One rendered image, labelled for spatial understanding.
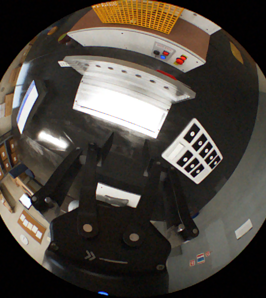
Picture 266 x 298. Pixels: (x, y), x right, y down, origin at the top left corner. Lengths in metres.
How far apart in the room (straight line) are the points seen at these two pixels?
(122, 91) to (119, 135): 0.21
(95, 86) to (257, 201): 2.40
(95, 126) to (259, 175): 2.33
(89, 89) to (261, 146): 2.47
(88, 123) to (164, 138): 0.39
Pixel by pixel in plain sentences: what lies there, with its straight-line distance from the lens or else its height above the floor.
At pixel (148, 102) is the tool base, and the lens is 0.48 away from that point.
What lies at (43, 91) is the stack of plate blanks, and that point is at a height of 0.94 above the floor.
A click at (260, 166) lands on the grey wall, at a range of 2.23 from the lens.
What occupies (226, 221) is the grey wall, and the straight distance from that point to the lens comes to 2.35.
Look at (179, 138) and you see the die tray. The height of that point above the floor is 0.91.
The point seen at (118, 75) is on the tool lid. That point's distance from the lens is 0.42.
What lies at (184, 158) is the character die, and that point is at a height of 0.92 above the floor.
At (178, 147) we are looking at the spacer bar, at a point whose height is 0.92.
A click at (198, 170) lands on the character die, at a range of 0.71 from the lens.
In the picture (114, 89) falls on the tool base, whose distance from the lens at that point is 0.49.
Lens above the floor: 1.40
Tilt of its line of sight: 65 degrees down
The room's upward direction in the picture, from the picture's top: 175 degrees counter-clockwise
